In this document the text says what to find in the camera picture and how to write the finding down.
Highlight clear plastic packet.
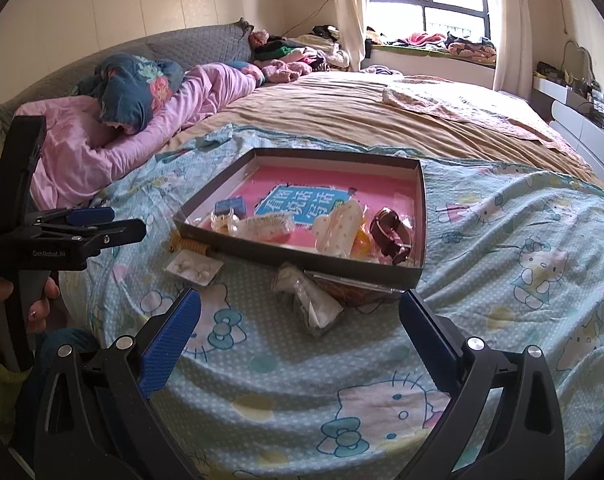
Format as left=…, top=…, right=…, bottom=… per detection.
left=209, top=208, right=243, bottom=235

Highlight cartoon cat printed blanket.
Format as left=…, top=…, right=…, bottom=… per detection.
left=56, top=122, right=604, bottom=480

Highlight white hair claw clip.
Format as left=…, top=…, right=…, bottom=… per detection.
left=314, top=200, right=365, bottom=256

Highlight clothes on windowsill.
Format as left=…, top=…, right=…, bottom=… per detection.
left=367, top=30, right=498, bottom=63

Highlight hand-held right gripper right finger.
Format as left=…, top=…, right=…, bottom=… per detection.
left=399, top=290, right=565, bottom=480

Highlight dark cardboard box pink bottom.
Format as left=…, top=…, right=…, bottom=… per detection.
left=173, top=147, right=427, bottom=291

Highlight tan bedsheet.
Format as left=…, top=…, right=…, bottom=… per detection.
left=167, top=70, right=604, bottom=191

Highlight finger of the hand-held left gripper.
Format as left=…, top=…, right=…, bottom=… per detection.
left=36, top=206, right=116, bottom=229
left=56, top=218, right=147, bottom=257

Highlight yellow accessory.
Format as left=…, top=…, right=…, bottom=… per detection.
left=349, top=230, right=377, bottom=261

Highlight brown leather watch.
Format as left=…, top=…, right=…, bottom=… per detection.
left=369, top=207, right=415, bottom=266

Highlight dark floral pillow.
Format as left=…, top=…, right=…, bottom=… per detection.
left=79, top=52, right=185, bottom=136

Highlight cream curtain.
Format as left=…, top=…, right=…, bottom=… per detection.
left=324, top=0, right=373, bottom=73
left=477, top=0, right=515, bottom=93

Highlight pale pink cloth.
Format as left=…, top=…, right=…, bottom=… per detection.
left=382, top=82, right=558, bottom=141

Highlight white earring card packet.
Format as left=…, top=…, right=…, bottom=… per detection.
left=164, top=252, right=225, bottom=287

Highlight window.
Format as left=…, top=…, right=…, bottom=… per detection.
left=364, top=0, right=493, bottom=43

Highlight white bow accessory bag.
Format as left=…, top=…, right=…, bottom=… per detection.
left=273, top=261, right=347, bottom=338

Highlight white low cabinet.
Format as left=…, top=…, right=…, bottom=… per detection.
left=532, top=72, right=604, bottom=181

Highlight white beaded accessory bag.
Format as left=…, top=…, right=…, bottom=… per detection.
left=239, top=211, right=295, bottom=243

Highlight pink quilt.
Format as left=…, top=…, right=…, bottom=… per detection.
left=14, top=62, right=257, bottom=211

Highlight yellow spiral hair tie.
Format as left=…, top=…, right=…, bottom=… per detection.
left=169, top=230, right=217, bottom=257

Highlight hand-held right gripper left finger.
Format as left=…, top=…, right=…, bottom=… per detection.
left=34, top=287, right=203, bottom=480

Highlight pile of clothes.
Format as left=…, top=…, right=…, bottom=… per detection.
left=252, top=25, right=353, bottom=83

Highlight grey quilted pillow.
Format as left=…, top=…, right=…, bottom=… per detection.
left=0, top=19, right=255, bottom=136

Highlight person's left hand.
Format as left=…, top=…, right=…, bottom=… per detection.
left=0, top=275, right=61, bottom=356

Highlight small blue box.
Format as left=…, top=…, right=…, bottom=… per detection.
left=213, top=197, right=247, bottom=217

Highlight arched table mirror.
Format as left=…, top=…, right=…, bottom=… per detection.
left=562, top=40, right=595, bottom=86

